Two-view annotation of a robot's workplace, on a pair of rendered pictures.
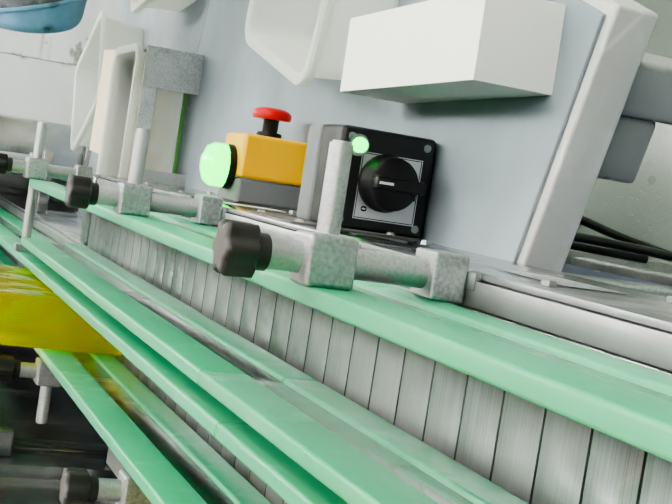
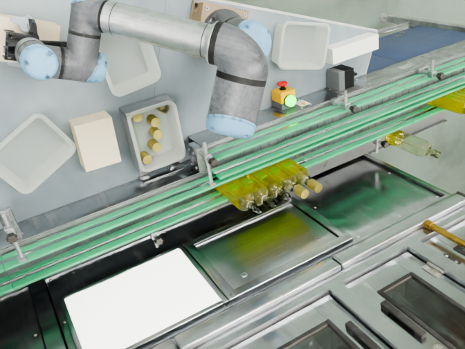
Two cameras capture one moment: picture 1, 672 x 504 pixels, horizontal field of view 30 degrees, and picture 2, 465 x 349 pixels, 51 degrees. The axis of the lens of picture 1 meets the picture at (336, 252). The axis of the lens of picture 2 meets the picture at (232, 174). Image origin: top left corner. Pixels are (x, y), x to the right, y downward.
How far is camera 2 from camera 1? 2.56 m
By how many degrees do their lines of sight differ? 91
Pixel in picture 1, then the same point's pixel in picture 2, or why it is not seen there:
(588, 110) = not seen: hidden behind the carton
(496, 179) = (358, 64)
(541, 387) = not seen: outside the picture
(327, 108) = (286, 75)
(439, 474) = (433, 86)
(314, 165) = (344, 79)
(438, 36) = (367, 44)
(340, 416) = (412, 95)
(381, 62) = (348, 54)
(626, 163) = not seen: hidden behind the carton
